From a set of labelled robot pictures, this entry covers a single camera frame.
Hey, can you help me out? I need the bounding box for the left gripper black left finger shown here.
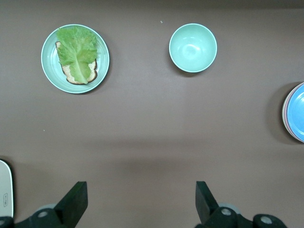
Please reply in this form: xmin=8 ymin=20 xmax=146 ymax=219
xmin=14 ymin=181 xmax=89 ymax=228

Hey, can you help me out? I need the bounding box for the blue plate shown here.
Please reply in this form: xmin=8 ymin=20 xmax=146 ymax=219
xmin=286 ymin=83 xmax=304 ymax=143

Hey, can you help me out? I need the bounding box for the green bowl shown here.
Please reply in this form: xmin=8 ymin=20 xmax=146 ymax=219
xmin=169 ymin=23 xmax=218 ymax=73

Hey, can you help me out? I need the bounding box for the green plate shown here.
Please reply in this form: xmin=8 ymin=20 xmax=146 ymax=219
xmin=40 ymin=23 xmax=110 ymax=95

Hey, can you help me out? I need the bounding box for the green lettuce leaf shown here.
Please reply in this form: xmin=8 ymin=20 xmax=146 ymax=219
xmin=56 ymin=26 xmax=98 ymax=85

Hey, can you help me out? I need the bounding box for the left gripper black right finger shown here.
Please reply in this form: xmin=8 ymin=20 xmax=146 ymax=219
xmin=195 ymin=180 xmax=254 ymax=228

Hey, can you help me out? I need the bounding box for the beige plate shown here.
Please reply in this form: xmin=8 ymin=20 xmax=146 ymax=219
xmin=282 ymin=82 xmax=304 ymax=143

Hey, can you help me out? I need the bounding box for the beige rounded board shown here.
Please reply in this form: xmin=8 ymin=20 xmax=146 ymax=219
xmin=0 ymin=159 xmax=14 ymax=218

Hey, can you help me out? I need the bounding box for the toasted bread slice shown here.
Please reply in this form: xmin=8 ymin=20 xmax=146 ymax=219
xmin=55 ymin=40 xmax=99 ymax=86

